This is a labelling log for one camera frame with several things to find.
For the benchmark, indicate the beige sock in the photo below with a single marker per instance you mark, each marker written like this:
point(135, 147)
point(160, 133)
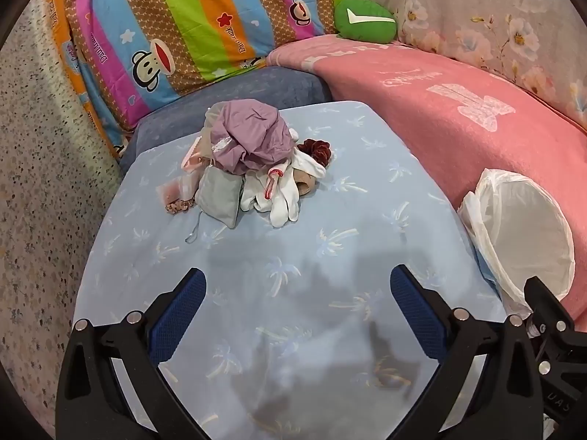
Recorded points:
point(307, 183)

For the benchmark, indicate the green cushion with white mark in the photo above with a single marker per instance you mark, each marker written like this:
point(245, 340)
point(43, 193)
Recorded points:
point(364, 20)

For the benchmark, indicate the dark red velvet scrunchie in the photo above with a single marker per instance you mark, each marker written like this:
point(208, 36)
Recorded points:
point(316, 149)

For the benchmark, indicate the colourful monkey-print pillow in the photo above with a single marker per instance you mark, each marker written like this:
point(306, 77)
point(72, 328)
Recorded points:
point(183, 32)

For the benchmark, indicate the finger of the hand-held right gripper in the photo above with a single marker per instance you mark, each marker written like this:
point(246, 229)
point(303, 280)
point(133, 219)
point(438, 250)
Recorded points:
point(545, 305)

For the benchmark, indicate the bin with white plastic liner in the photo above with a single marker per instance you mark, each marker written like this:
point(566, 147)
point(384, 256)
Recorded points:
point(523, 233)

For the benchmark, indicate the pink cloth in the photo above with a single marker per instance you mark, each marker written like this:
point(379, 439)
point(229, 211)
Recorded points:
point(195, 158)

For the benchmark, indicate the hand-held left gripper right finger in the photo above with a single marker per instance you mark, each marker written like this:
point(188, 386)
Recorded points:
point(417, 316)

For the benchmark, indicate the floral beige pillow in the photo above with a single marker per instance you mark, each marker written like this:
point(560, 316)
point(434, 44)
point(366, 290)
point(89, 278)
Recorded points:
point(481, 9)

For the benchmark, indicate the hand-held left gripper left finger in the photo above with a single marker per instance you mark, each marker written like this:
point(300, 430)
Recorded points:
point(183, 311)

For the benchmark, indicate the brown patterned scrunchie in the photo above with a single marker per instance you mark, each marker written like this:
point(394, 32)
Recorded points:
point(179, 207)

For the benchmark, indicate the light blue palm-print tablecloth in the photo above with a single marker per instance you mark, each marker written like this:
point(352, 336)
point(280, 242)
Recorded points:
point(298, 247)

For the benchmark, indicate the purple cloth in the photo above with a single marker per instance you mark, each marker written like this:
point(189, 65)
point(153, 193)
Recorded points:
point(252, 133)

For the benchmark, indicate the blue-grey sofa cushion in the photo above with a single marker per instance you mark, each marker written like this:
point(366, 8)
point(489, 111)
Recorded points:
point(257, 91)

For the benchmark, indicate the pink blanket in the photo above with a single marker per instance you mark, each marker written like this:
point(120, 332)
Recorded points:
point(412, 114)

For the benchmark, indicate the white cotton glove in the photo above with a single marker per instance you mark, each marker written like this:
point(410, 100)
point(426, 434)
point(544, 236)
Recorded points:
point(252, 192)
point(284, 208)

